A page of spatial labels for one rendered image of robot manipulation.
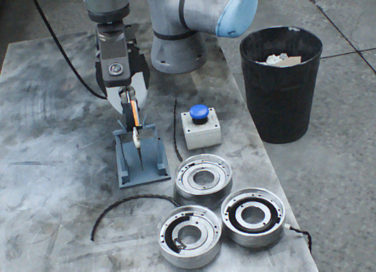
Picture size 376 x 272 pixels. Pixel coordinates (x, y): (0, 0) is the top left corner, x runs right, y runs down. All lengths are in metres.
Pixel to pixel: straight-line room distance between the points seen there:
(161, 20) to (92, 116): 0.28
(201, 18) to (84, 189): 0.46
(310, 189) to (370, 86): 0.79
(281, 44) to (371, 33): 0.94
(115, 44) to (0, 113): 0.51
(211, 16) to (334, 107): 1.44
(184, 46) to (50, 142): 0.40
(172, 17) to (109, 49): 0.38
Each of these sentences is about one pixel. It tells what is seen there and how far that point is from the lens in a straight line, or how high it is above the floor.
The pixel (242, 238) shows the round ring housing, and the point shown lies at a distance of 0.79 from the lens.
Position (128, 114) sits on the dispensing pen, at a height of 0.92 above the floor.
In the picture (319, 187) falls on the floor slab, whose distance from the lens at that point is 2.02.
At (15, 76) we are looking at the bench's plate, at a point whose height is 0.80.
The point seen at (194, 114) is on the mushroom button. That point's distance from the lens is 0.96.
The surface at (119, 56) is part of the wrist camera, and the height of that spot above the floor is 1.06.
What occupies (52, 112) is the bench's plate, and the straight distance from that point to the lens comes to 1.19.
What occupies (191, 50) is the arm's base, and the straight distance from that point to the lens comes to 1.22.
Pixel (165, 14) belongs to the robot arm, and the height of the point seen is 0.96.
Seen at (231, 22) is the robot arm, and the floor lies 0.97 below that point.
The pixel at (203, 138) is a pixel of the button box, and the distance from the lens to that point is 0.97.
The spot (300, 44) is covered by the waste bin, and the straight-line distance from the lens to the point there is 2.21.
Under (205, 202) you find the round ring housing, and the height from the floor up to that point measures 0.82.
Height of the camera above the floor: 1.45
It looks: 39 degrees down
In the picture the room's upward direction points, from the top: 8 degrees counter-clockwise
